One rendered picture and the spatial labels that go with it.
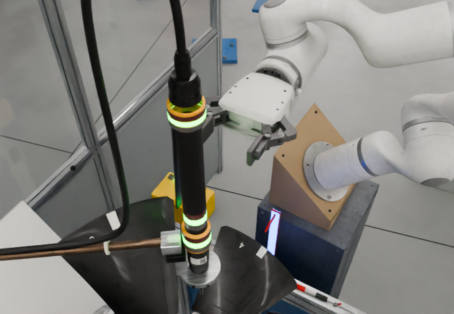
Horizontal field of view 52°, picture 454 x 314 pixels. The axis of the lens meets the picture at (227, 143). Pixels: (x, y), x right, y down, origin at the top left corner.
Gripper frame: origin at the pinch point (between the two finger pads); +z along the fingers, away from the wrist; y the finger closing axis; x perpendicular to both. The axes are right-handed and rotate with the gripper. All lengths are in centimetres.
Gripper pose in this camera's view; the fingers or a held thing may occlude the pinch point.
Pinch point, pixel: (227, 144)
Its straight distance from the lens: 69.7
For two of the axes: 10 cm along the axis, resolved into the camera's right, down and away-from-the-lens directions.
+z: -4.9, 6.2, -6.1
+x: 0.0, -7.0, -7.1
